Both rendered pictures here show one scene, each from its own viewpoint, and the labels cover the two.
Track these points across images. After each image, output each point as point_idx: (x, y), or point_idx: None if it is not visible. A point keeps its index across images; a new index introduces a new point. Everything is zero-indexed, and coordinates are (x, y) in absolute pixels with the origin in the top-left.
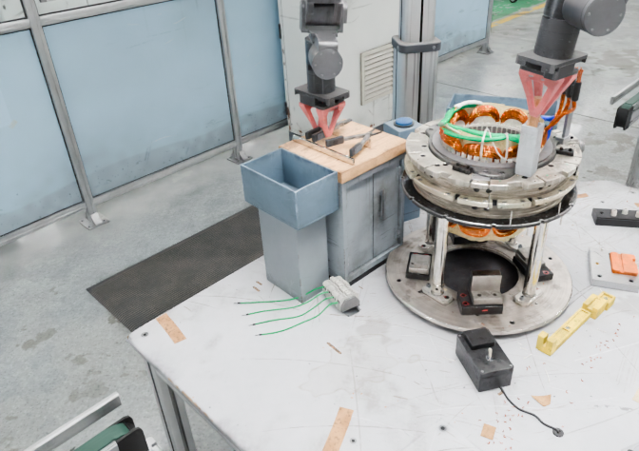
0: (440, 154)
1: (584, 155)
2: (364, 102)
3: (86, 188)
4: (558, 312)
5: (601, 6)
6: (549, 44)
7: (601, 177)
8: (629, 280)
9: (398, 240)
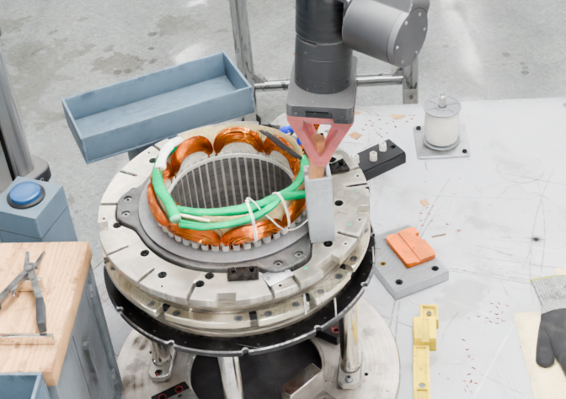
0: (189, 261)
1: (128, 8)
2: None
3: None
4: (399, 370)
5: (406, 31)
6: (325, 77)
7: (173, 37)
8: (431, 268)
9: (117, 385)
